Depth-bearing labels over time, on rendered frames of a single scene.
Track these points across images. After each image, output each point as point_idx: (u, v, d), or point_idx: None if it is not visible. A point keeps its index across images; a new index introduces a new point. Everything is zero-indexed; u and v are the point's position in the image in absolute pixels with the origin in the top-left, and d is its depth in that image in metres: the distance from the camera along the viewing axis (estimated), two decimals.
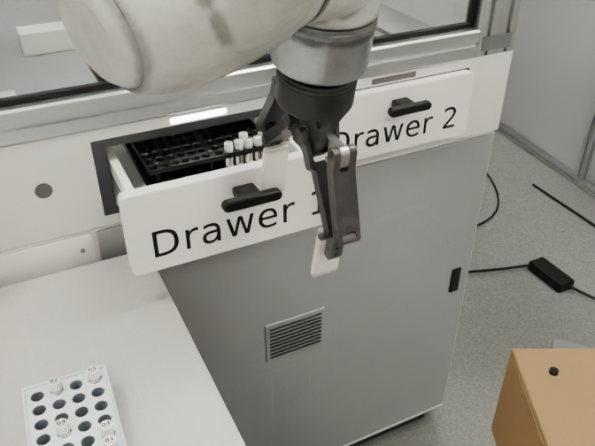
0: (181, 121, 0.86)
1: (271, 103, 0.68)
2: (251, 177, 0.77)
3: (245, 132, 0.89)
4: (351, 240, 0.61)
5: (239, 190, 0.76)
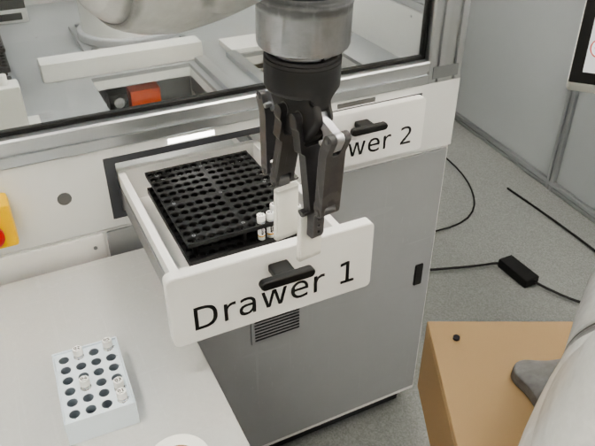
0: (177, 141, 1.05)
1: (265, 123, 0.69)
2: (285, 255, 0.82)
3: None
4: (330, 210, 0.66)
5: (274, 268, 0.81)
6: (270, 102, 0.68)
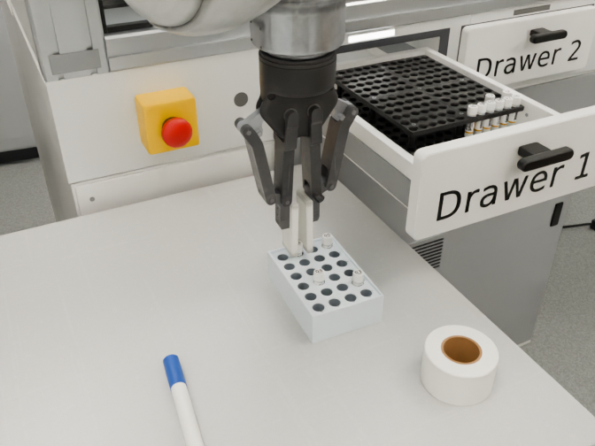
0: (358, 40, 0.96)
1: (263, 151, 0.64)
2: (537, 136, 0.73)
3: (492, 94, 0.84)
4: (330, 178, 0.71)
5: (529, 149, 0.71)
6: (258, 128, 0.63)
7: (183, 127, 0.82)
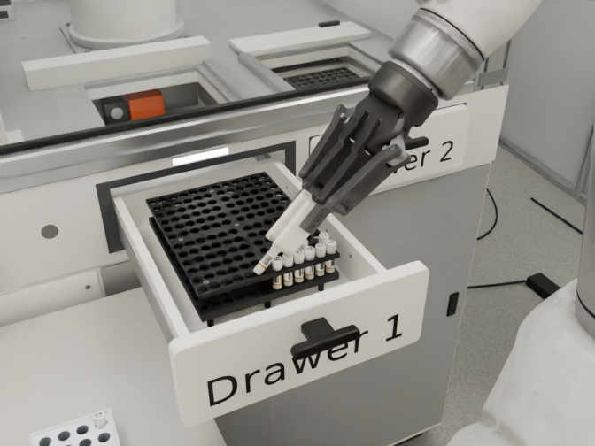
0: (184, 162, 0.88)
1: (332, 129, 0.73)
2: (322, 311, 0.66)
3: (305, 239, 0.77)
4: (342, 208, 0.69)
5: (310, 329, 0.64)
6: (347, 116, 0.74)
7: None
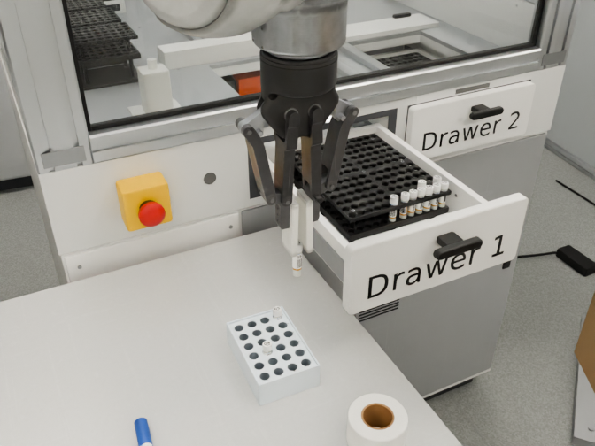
0: None
1: (264, 150, 0.64)
2: (452, 226, 0.86)
3: (424, 180, 0.98)
4: (330, 178, 0.71)
5: (444, 239, 0.85)
6: (258, 128, 0.63)
7: (157, 211, 0.96)
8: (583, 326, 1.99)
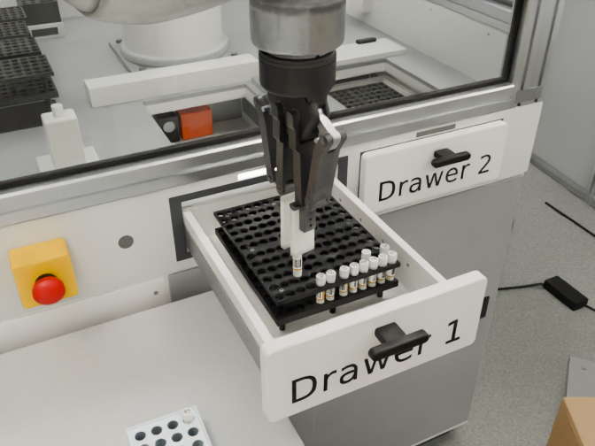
0: (248, 176, 0.95)
1: (265, 126, 0.69)
2: (394, 317, 0.72)
3: (368, 249, 0.84)
4: (321, 202, 0.67)
5: (383, 334, 0.71)
6: (267, 105, 0.68)
7: (53, 288, 0.81)
8: (569, 368, 1.85)
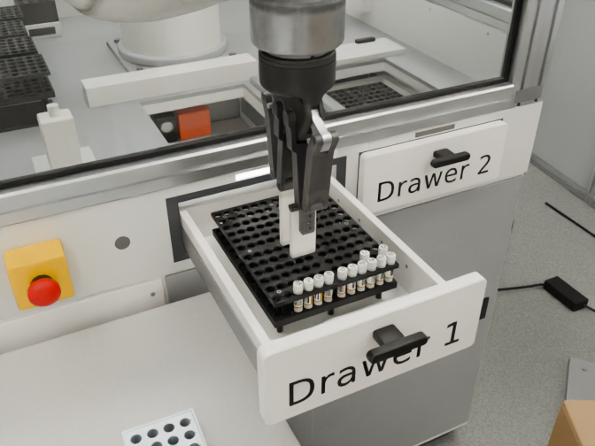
0: (245, 177, 0.94)
1: (269, 123, 0.69)
2: (392, 319, 0.71)
3: (367, 250, 0.83)
4: (318, 206, 0.66)
5: (382, 335, 0.70)
6: (274, 102, 0.69)
7: (49, 289, 0.81)
8: (569, 369, 1.84)
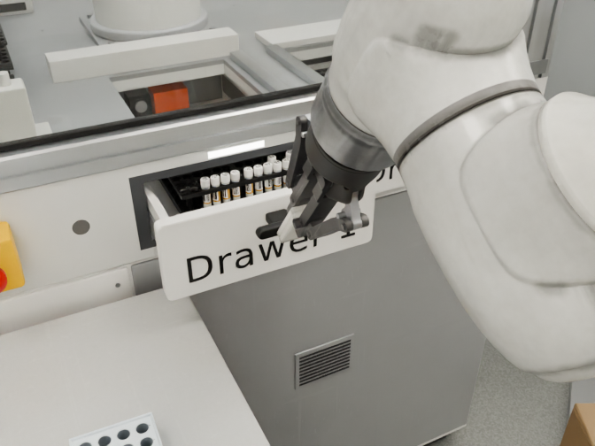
0: (220, 155, 0.85)
1: (298, 148, 0.64)
2: (283, 203, 0.78)
3: (274, 155, 0.90)
4: (322, 235, 0.67)
5: (272, 217, 0.77)
6: None
7: None
8: None
